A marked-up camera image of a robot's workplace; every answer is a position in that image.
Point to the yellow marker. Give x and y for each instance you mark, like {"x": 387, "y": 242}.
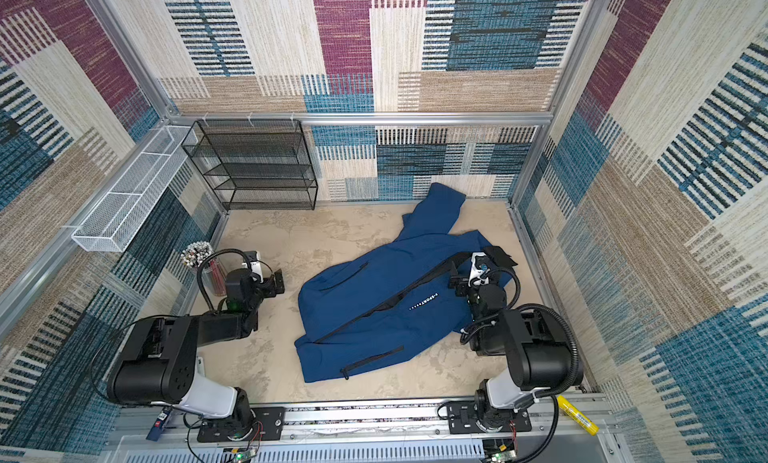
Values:
{"x": 575, "y": 414}

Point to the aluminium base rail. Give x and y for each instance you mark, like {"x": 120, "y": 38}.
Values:
{"x": 384, "y": 430}

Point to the metal cup of pens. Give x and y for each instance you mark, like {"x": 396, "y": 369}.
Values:
{"x": 212, "y": 272}

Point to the blue white glue stick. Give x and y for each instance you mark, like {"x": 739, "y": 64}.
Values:
{"x": 158, "y": 426}

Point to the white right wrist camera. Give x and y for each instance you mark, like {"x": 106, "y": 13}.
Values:
{"x": 479, "y": 267}

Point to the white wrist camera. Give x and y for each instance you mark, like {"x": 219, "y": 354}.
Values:
{"x": 256, "y": 264}
{"x": 479, "y": 267}

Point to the blue zip jacket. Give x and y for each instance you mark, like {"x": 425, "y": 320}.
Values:
{"x": 393, "y": 302}

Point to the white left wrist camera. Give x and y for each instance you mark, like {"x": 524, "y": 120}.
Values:
{"x": 256, "y": 264}

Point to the white wire mesh basket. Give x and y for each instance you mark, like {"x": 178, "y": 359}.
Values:
{"x": 118, "y": 216}

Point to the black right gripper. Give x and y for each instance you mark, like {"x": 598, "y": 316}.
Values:
{"x": 462, "y": 284}

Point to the black wire mesh shelf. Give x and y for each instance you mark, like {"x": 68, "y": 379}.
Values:
{"x": 254, "y": 164}

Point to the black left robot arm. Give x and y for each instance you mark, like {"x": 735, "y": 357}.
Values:
{"x": 157, "y": 365}

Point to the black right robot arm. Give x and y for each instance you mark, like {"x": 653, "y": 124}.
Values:
{"x": 539, "y": 346}

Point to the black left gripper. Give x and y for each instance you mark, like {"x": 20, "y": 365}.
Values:
{"x": 270, "y": 290}

